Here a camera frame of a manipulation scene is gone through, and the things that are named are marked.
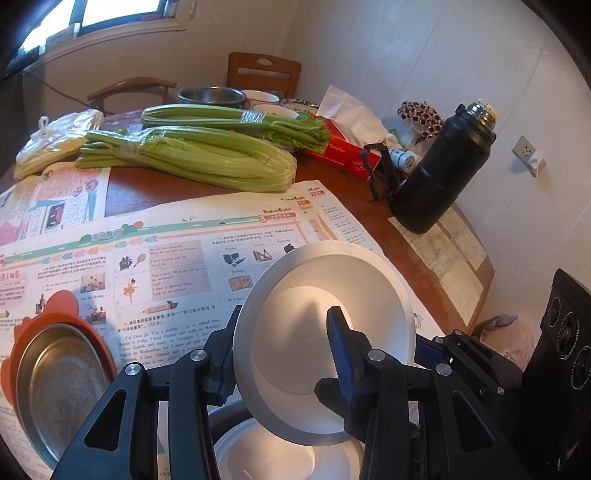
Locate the black cable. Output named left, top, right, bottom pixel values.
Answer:
left=22, top=69, right=93, bottom=100

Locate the red tissue box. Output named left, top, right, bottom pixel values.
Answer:
left=295, top=84, right=393, bottom=181

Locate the black bottle strap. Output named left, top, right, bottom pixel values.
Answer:
left=362, top=142, right=404, bottom=202

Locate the steel basin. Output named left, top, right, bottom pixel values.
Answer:
left=177, top=87, right=247, bottom=110

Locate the brown wooden chair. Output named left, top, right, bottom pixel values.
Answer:
left=227, top=52, right=302, bottom=100

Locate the colourful printed newspaper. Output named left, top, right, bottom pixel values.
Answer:
left=0, top=180, right=446, bottom=480
left=0, top=165, right=113, bottom=250

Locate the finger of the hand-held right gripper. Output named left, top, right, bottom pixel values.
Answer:
left=417, top=329, right=526, bottom=403
left=315, top=376, right=366, bottom=444

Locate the patterned ceramic plate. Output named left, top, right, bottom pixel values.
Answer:
left=279, top=98, right=320, bottom=115

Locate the orange animal-shaped plate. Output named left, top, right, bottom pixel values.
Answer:
left=0, top=289, right=118, bottom=416

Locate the white ceramic bowl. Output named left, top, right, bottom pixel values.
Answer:
left=252, top=103, right=299, bottom=121
left=240, top=89, right=281, bottom=105

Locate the white wall socket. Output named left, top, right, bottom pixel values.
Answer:
left=512, top=136, right=549, bottom=177

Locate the plastic bag of corn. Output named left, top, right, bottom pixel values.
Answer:
left=13, top=110, right=106, bottom=180

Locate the round steel plate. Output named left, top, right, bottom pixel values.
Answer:
left=15, top=323, right=114, bottom=469

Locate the dark wooden armchair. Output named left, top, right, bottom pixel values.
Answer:
left=88, top=76, right=177, bottom=116

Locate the red paper noodle bowl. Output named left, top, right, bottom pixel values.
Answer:
left=233, top=242, right=416, bottom=448
left=213, top=418, right=365, bottom=480

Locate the window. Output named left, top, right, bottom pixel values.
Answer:
left=0, top=0, right=185, bottom=54

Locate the pale printed paper sheet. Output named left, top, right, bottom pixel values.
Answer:
left=388, top=205, right=488, bottom=289

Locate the green celery bunch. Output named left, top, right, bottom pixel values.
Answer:
left=75, top=129, right=297, bottom=193
left=141, top=104, right=332, bottom=154

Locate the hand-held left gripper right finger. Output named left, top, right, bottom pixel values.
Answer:
left=326, top=306, right=532, bottom=480

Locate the red white spotted ornament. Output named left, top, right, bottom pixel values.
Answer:
left=398, top=100, right=445, bottom=139

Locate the pale cloth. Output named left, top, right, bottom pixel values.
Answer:
left=473, top=315, right=536, bottom=372

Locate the small white bottle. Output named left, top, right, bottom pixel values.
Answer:
left=389, top=148, right=419, bottom=175

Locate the black thermos bottle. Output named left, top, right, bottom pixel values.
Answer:
left=390, top=98, right=501, bottom=234

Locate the steel bowl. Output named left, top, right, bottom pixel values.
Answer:
left=205, top=397, right=370, bottom=480

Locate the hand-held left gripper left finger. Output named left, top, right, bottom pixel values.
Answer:
left=50, top=305, right=243, bottom=480

